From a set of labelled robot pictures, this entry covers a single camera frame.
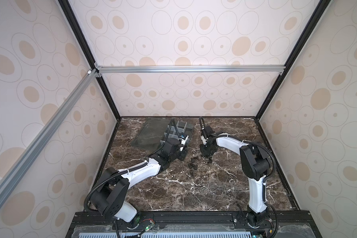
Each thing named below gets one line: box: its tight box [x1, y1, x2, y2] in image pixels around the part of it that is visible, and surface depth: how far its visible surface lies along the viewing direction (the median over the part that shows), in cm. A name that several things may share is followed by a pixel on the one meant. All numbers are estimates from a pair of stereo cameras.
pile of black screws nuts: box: [187, 156, 199, 171], surface depth 96 cm
